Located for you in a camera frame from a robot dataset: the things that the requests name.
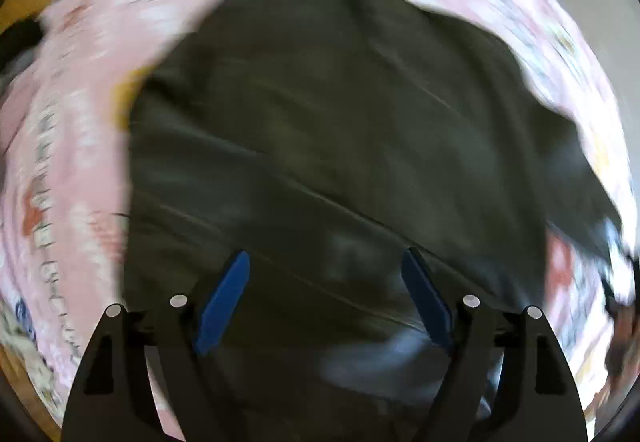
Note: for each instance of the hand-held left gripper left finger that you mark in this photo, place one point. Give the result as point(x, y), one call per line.
point(225, 302)

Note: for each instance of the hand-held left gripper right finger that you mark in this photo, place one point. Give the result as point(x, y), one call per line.
point(425, 297)

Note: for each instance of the black leather jacket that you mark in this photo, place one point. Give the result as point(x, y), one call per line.
point(325, 147)

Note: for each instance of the pink printed bed sheet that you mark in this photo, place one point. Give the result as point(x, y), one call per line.
point(75, 147)

